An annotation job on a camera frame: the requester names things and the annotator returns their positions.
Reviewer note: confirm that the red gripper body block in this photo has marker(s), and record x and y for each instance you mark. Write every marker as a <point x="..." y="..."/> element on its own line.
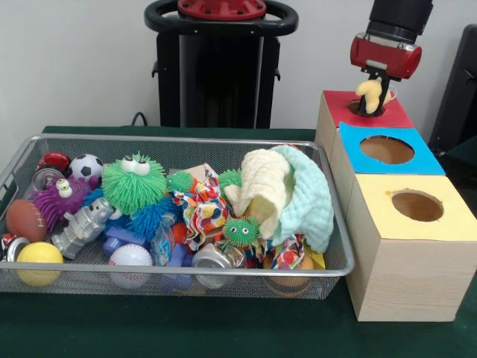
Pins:
<point x="387" y="57"/>

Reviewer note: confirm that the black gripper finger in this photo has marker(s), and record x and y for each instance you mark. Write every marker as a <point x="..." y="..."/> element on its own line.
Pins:
<point x="384" y="93"/>
<point x="363" y="104"/>

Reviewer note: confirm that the yellow duck plush toy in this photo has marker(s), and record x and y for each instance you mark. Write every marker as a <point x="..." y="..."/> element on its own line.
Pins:
<point x="370" y="93"/>

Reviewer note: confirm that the mint waffle cloth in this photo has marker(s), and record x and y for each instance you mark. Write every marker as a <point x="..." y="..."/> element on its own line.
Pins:
<point x="313" y="201"/>

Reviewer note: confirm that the cream waffle cloth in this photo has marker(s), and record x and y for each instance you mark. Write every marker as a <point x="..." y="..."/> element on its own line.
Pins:
<point x="264" y="179"/>

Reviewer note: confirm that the colourful patterned cloth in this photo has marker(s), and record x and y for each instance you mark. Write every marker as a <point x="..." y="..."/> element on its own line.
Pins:
<point x="206" y="212"/>

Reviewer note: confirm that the wooden box with three holes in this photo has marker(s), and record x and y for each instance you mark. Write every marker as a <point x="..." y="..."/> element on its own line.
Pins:
<point x="410" y="276"/>

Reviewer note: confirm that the dark green table cloth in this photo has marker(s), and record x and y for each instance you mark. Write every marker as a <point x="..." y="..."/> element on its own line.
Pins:
<point x="466" y="149"/>
<point x="186" y="328"/>

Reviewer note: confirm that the spiky multicolour caterpillar toy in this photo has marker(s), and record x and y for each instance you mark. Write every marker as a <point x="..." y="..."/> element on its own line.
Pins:
<point x="240" y="231"/>

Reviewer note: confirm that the green spiky googly-eyed ball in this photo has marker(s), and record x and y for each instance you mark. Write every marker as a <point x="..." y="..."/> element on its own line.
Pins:
<point x="134" y="190"/>

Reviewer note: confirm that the white baseball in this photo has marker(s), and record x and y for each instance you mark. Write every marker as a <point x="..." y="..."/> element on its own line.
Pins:
<point x="130" y="257"/>

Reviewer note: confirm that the silver toy robot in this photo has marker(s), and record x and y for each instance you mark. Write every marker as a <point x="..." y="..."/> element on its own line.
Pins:
<point x="82" y="227"/>

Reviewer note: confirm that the purple spiky googly-eyed toy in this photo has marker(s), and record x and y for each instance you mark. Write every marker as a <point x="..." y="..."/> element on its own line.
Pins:
<point x="52" y="203"/>

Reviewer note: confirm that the brown toy football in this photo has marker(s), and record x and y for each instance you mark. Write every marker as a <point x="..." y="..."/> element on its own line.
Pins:
<point x="24" y="220"/>

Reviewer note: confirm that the yellow ball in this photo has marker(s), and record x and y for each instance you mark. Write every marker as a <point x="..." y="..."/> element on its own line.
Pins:
<point x="39" y="257"/>

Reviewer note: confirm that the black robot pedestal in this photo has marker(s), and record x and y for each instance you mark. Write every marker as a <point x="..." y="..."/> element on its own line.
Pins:
<point x="223" y="74"/>

